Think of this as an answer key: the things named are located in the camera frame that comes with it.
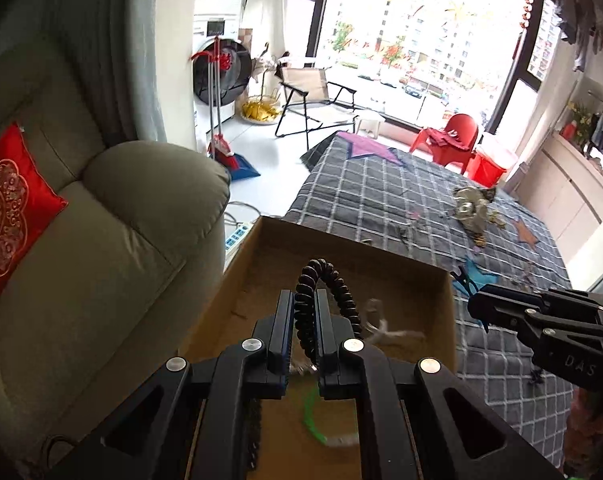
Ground white power strip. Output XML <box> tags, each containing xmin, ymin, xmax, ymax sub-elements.
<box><xmin>224</xmin><ymin>222</ymin><xmax>255</xmax><ymax>252</ymax></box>

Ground green plastic bracelet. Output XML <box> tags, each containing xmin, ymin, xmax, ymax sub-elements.
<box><xmin>303</xmin><ymin>384</ymin><xmax>363</xmax><ymax>448</ymax></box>

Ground white stool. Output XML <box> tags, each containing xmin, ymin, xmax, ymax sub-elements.
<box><xmin>354</xmin><ymin>112</ymin><xmax>386</xmax><ymax>140</ymax></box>

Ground beige sofa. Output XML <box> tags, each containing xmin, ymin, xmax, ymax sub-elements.
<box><xmin>0</xmin><ymin>35</ymin><xmax>232</xmax><ymax>480</ymax></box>

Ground dark red cloth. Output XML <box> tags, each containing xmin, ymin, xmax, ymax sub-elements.
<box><xmin>424</xmin><ymin>127</ymin><xmax>462</xmax><ymax>150</ymax></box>

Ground small black hair clip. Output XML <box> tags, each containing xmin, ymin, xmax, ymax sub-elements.
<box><xmin>450</xmin><ymin>266</ymin><xmax>482</xmax><ymax>295</ymax></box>

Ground brown cardboard box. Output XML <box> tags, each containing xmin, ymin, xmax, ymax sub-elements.
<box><xmin>179</xmin><ymin>215</ymin><xmax>457</xmax><ymax>480</ymax></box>

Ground large window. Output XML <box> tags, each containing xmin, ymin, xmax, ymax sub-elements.
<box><xmin>292</xmin><ymin>0</ymin><xmax>537</xmax><ymax>131</ymax></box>

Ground yellow basket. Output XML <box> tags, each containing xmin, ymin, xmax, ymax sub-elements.
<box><xmin>240</xmin><ymin>87</ymin><xmax>282</xmax><ymax>125</ymax></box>

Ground red broom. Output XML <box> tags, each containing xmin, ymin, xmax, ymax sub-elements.
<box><xmin>192</xmin><ymin>37</ymin><xmax>237</xmax><ymax>168</ymax></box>

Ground person's right forearm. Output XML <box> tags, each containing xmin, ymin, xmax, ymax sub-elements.
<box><xmin>561</xmin><ymin>387</ymin><xmax>603</xmax><ymax>480</ymax></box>

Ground white washing machine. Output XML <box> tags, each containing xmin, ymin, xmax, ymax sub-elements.
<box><xmin>192</xmin><ymin>12</ymin><xmax>255</xmax><ymax>128</ymax></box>

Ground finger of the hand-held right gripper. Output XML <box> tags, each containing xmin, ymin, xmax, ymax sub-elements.
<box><xmin>481</xmin><ymin>284</ymin><xmax>603</xmax><ymax>312</ymax></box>
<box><xmin>467</xmin><ymin>295</ymin><xmax>603</xmax><ymax>350</ymax></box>

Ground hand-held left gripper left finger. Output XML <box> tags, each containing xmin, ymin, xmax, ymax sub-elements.
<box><xmin>46</xmin><ymin>289</ymin><xmax>296</xmax><ymax>480</ymax></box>

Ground red plastic chair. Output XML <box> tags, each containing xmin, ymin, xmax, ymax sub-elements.
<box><xmin>409</xmin><ymin>113</ymin><xmax>479</xmax><ymax>176</ymax></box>

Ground red bucket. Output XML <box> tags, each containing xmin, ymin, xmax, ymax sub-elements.
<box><xmin>466</xmin><ymin>132</ymin><xmax>519</xmax><ymax>188</ymax></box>

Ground beige cabinet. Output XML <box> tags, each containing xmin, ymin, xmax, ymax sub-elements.
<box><xmin>506</xmin><ymin>132</ymin><xmax>603</xmax><ymax>281</ymax></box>

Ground red embroidered cushion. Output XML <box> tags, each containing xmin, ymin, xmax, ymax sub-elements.
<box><xmin>0</xmin><ymin>122</ymin><xmax>68</xmax><ymax>313</ymax></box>

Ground beige folding chair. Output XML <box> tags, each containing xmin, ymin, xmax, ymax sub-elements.
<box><xmin>274</xmin><ymin>57</ymin><xmax>358</xmax><ymax>151</ymax></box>

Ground yellow flowers in red vase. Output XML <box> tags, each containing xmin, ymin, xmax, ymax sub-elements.
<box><xmin>561</xmin><ymin>102</ymin><xmax>595</xmax><ymax>143</ymax></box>

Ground black coil hair tie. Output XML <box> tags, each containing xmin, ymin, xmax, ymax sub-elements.
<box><xmin>294</xmin><ymin>258</ymin><xmax>365</xmax><ymax>366</ymax></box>

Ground grey curtain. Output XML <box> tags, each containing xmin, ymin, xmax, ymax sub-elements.
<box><xmin>0</xmin><ymin>0</ymin><xmax>170</xmax><ymax>153</ymax></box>

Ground white sheer curtain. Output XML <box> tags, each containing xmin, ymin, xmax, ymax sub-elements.
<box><xmin>242</xmin><ymin>0</ymin><xmax>298</xmax><ymax>63</ymax></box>

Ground blue dustpan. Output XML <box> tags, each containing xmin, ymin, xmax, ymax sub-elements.
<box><xmin>229</xmin><ymin>152</ymin><xmax>261</xmax><ymax>181</ymax></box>

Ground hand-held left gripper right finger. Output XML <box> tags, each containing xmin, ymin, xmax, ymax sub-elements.
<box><xmin>315</xmin><ymin>287</ymin><xmax>565</xmax><ymax>480</ymax></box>

